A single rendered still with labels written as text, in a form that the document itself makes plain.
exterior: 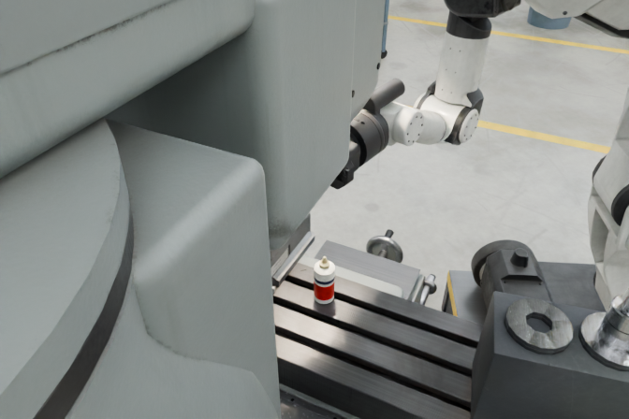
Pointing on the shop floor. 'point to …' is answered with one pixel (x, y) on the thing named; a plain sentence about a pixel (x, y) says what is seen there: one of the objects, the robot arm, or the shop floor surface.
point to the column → (136, 281)
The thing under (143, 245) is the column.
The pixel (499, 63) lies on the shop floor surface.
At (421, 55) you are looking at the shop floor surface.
